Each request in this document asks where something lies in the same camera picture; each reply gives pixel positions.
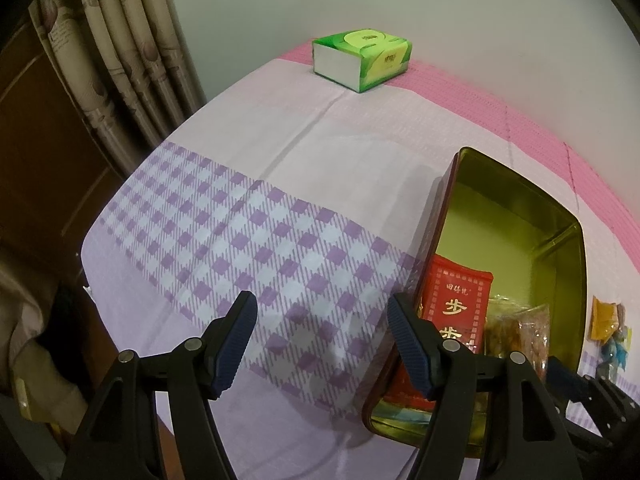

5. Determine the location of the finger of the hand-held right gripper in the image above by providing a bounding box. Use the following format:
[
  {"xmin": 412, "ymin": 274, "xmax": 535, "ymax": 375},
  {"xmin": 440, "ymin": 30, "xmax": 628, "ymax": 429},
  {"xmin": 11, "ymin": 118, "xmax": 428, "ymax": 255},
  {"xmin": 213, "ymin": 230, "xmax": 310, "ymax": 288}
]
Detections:
[
  {"xmin": 562, "ymin": 410, "xmax": 615, "ymax": 453},
  {"xmin": 547, "ymin": 356, "xmax": 608, "ymax": 405}
]

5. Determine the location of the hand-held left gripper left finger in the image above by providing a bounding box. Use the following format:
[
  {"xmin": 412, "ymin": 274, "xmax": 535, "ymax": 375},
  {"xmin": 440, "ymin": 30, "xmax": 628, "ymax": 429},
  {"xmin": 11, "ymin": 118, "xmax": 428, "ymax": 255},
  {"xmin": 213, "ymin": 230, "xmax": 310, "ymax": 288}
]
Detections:
[{"xmin": 60, "ymin": 290, "xmax": 258, "ymax": 480}]

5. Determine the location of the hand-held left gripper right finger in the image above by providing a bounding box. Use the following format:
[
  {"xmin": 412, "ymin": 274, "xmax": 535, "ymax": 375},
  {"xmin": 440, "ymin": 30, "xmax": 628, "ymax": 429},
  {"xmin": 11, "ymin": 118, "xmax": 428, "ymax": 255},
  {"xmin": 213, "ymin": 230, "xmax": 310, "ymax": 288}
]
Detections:
[{"xmin": 387, "ymin": 292, "xmax": 583, "ymax": 480}]

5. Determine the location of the blue snack packet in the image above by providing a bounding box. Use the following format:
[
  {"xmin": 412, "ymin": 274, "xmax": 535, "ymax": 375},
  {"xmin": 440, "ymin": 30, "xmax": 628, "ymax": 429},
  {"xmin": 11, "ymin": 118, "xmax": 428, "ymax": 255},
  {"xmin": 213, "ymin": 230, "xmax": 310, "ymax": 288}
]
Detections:
[{"xmin": 597, "ymin": 335, "xmax": 629, "ymax": 376}]

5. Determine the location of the red snack packet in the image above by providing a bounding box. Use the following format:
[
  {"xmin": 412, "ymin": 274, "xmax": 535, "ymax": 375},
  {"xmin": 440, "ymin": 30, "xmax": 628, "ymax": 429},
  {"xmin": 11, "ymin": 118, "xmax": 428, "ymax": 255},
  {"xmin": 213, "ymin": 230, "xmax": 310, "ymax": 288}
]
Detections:
[{"xmin": 382, "ymin": 254, "xmax": 494, "ymax": 413}]

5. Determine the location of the clear fried twists packet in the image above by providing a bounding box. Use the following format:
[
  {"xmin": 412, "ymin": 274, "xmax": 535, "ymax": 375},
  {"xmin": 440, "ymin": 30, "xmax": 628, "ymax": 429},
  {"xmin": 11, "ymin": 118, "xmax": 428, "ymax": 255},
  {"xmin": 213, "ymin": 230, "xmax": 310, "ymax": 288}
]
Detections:
[{"xmin": 470, "ymin": 295, "xmax": 551, "ymax": 456}]

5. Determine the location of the yellow snack packet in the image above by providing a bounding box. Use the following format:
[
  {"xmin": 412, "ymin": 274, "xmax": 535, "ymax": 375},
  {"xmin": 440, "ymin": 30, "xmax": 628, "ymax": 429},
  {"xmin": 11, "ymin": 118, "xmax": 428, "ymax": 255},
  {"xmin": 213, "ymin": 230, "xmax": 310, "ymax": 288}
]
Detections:
[{"xmin": 590, "ymin": 296, "xmax": 626, "ymax": 342}]

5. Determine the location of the maroon tin box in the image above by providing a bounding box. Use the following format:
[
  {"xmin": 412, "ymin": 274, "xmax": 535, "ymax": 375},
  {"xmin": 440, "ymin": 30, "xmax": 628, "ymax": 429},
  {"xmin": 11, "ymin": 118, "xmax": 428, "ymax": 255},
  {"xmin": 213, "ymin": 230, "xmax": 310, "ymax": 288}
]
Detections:
[{"xmin": 361, "ymin": 146, "xmax": 587, "ymax": 461}]

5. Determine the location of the pink and purple checked tablecloth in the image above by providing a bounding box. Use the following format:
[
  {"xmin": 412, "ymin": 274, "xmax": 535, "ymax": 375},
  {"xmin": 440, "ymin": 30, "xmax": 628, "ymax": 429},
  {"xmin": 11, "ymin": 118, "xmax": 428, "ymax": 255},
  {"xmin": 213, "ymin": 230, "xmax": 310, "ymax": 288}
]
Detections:
[{"xmin": 80, "ymin": 40, "xmax": 640, "ymax": 480}]

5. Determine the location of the beige cloth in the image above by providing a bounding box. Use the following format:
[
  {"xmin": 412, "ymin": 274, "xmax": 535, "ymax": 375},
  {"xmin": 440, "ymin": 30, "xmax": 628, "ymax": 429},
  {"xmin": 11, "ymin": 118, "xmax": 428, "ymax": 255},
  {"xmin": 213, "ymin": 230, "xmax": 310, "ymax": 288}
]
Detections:
[{"xmin": 0, "ymin": 250, "xmax": 101, "ymax": 426}]

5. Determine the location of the brown wooden cabinet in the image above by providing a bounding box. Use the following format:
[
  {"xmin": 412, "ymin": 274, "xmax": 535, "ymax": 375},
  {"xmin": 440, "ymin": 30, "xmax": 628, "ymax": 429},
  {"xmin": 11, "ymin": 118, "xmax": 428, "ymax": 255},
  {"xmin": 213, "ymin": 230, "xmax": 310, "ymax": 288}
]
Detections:
[{"xmin": 0, "ymin": 25, "xmax": 131, "ymax": 281}]

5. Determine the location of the green tissue pack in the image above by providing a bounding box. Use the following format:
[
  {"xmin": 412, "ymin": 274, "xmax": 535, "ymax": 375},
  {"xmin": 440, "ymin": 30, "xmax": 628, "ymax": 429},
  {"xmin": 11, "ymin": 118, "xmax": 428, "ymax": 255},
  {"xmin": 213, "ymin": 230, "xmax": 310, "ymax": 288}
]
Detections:
[{"xmin": 312, "ymin": 28, "xmax": 414, "ymax": 94}]

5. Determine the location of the beige patterned curtain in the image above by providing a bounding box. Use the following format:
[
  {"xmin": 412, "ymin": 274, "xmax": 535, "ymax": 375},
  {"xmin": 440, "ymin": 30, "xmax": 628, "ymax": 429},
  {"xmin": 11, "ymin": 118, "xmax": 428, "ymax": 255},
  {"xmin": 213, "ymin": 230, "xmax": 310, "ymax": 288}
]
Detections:
[{"xmin": 27, "ymin": 0, "xmax": 208, "ymax": 181}]

